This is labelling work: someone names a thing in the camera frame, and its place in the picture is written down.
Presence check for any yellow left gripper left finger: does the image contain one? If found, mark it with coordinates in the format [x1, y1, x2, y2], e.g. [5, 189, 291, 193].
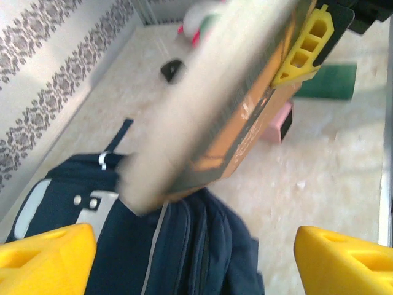
[0, 223, 98, 295]

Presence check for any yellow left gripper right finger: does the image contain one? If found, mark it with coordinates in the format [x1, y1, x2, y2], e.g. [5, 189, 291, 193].
[294, 226, 393, 295]

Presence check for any green pencil case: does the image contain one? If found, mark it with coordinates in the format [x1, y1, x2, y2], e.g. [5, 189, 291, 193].
[294, 63, 357, 101]

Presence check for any small pink box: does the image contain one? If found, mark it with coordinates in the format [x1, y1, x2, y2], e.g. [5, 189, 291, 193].
[260, 100, 295, 144]

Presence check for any brown paperback book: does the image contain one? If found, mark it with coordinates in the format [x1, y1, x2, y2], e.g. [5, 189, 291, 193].
[117, 0, 356, 218]

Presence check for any navy blue backpack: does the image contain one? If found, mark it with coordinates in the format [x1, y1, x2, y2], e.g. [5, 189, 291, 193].
[4, 119, 265, 295]

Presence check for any white pink green plush toy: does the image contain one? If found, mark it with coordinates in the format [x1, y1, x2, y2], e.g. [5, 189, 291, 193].
[176, 0, 230, 49]

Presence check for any black computer mouse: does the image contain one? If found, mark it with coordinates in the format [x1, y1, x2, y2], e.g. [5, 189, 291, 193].
[160, 57, 187, 84]

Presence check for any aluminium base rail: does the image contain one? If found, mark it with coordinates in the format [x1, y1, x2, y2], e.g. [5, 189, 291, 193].
[379, 88, 393, 248]

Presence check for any aluminium frame post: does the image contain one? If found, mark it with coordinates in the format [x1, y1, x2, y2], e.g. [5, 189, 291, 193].
[134, 0, 163, 27]

